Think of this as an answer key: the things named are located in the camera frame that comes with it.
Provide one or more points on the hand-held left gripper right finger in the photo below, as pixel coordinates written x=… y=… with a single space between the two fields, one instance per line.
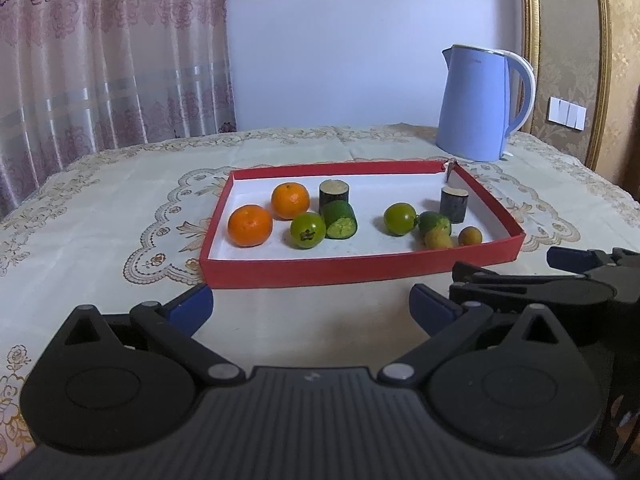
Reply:
x=430 y=310

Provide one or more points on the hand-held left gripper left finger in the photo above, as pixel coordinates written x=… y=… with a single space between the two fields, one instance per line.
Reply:
x=192 y=307

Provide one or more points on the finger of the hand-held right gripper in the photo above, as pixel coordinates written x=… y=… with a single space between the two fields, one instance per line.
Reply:
x=550 y=292
x=567 y=258

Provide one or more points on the small yellow kumquat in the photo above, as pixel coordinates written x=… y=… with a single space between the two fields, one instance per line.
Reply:
x=438 y=240

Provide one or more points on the small orange-brown kumquat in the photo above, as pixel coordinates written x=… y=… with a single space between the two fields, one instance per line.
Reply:
x=470 y=235

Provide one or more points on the green cucumber end piece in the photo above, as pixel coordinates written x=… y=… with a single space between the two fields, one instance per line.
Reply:
x=434 y=221

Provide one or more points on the red shallow cardboard box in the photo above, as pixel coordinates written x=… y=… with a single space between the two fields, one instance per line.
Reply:
x=350 y=267

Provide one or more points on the green tangerine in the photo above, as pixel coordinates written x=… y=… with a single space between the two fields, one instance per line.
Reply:
x=400 y=218
x=307 y=230

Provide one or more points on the orange tangerine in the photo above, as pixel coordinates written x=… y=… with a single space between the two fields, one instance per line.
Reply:
x=290 y=200
x=250 y=225

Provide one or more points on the beige embroidered tablecloth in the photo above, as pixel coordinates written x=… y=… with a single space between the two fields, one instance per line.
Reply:
x=100 y=235

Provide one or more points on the blue electric kettle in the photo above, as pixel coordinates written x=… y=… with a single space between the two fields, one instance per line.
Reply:
x=475 y=105

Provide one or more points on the pink patterned curtain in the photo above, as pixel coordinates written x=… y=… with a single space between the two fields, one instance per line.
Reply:
x=100 y=60

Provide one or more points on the white wall switch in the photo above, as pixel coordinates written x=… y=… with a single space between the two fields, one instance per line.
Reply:
x=566 y=112

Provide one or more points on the gold wall moulding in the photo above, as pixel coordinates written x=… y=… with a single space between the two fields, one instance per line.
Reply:
x=600 y=60
x=530 y=35

